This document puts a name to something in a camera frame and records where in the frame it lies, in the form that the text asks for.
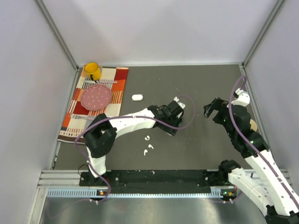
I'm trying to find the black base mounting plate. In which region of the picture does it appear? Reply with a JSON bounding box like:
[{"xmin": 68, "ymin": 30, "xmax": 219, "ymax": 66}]
[{"xmin": 78, "ymin": 169, "xmax": 239, "ymax": 194}]

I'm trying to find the patchwork orange placemat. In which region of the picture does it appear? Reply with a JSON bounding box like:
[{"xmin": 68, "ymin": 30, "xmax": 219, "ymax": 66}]
[{"xmin": 57, "ymin": 67, "xmax": 129, "ymax": 143}]

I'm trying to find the white cable duct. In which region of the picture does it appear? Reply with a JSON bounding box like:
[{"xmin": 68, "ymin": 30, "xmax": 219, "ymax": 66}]
[{"xmin": 47, "ymin": 188, "xmax": 236, "ymax": 198}]

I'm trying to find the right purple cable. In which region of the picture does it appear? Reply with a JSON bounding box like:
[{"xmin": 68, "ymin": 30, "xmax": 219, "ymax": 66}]
[{"xmin": 211, "ymin": 75, "xmax": 299, "ymax": 205}]

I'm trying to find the closed white charging case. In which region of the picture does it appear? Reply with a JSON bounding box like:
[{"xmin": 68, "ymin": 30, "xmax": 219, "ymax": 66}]
[{"xmin": 131, "ymin": 94, "xmax": 143, "ymax": 101}]

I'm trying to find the cream dotted mug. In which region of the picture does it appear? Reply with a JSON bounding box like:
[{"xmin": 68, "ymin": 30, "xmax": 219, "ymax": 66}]
[{"xmin": 249, "ymin": 119, "xmax": 258, "ymax": 132}]

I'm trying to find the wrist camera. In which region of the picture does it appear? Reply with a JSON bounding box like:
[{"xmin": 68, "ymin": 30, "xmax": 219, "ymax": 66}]
[
  {"xmin": 174, "ymin": 97, "xmax": 185, "ymax": 109},
  {"xmin": 231, "ymin": 88, "xmax": 250, "ymax": 107}
]

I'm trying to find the yellow mug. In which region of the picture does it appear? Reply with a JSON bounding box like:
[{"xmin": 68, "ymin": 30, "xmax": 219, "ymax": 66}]
[{"xmin": 84, "ymin": 62, "xmax": 101, "ymax": 81}]

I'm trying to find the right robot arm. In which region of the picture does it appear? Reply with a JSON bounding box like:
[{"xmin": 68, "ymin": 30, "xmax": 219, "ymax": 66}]
[{"xmin": 204, "ymin": 98, "xmax": 299, "ymax": 224}]

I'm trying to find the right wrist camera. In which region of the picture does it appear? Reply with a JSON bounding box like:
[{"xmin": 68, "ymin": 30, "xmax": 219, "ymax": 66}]
[{"xmin": 231, "ymin": 88, "xmax": 250, "ymax": 107}]

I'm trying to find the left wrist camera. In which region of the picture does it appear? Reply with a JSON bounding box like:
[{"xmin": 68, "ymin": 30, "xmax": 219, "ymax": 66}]
[{"xmin": 174, "ymin": 97, "xmax": 185, "ymax": 109}]

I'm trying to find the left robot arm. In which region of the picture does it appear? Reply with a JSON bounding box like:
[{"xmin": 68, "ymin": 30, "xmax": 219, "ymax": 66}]
[{"xmin": 83, "ymin": 98, "xmax": 185, "ymax": 185}]

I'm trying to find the pink polka dot plate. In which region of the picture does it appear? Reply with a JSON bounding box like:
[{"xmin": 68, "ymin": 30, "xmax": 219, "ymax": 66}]
[{"xmin": 80, "ymin": 84, "xmax": 112, "ymax": 111}]

